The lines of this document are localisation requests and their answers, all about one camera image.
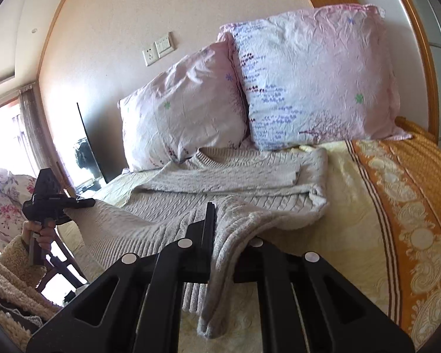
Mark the pink floral pillow right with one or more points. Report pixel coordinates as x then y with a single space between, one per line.
316 76

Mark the yellow orange patterned bedspread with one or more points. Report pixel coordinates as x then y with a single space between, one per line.
381 228

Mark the white wall switch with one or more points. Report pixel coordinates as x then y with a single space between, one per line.
164 45

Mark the floral cushion by window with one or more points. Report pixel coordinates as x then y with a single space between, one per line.
15 190

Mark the beige cable knit sweater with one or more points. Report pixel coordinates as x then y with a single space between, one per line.
252 191

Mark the person's left hand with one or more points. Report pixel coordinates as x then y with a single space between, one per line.
45 233

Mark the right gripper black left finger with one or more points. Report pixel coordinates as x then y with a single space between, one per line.
135 306

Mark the pink floral pillow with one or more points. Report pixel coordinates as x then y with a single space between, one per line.
316 76
196 103

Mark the white wall socket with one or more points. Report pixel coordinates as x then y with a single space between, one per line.
150 54

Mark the fleece sleeve left forearm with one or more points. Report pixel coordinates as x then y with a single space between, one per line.
23 310

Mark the dark leaning panel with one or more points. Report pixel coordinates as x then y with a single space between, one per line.
103 129

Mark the pink floral pillow left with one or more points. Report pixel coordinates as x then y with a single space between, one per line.
196 103

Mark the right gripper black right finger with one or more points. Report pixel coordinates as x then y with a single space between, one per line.
306 305

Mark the grey curtain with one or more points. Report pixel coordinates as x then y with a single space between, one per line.
37 131

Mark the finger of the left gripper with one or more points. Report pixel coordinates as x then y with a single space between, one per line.
72 203

